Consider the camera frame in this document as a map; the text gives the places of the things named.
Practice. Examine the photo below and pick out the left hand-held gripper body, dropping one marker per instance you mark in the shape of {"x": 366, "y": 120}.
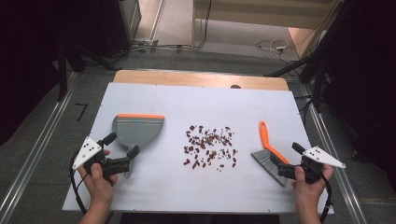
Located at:
{"x": 87, "y": 152}

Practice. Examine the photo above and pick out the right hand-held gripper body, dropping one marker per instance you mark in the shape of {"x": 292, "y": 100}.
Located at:
{"x": 323, "y": 157}

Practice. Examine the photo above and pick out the grey dustpan with orange edge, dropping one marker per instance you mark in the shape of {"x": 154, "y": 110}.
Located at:
{"x": 137, "y": 130}

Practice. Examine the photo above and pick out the orange brush with grey bristles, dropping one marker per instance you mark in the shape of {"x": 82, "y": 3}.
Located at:
{"x": 265, "y": 137}

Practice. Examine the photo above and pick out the group of red beans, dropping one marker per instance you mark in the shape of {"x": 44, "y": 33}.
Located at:
{"x": 208, "y": 146}

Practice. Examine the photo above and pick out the person's left hand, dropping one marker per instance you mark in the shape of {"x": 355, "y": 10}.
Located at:
{"x": 98, "y": 188}

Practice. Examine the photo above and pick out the person's right hand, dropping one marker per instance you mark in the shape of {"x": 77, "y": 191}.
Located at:
{"x": 309, "y": 194}

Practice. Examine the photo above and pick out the white table cover sheet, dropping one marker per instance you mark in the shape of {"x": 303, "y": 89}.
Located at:
{"x": 174, "y": 189}

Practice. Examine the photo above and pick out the black metal stand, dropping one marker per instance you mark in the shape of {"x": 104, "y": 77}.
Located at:
{"x": 317, "y": 88}
{"x": 62, "y": 77}

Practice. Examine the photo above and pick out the wooden table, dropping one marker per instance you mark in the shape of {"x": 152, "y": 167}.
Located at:
{"x": 186, "y": 79}

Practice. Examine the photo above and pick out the grey power strip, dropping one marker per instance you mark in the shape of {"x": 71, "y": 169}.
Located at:
{"x": 146, "y": 42}

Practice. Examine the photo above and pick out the wood-coloured panel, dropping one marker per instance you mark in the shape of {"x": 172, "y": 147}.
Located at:
{"x": 300, "y": 42}

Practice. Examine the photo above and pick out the dark cabinet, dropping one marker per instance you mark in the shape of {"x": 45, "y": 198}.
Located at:
{"x": 115, "y": 28}

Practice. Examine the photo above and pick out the aluminium floor rail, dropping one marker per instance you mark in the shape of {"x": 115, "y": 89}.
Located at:
{"x": 40, "y": 137}
{"x": 351, "y": 202}

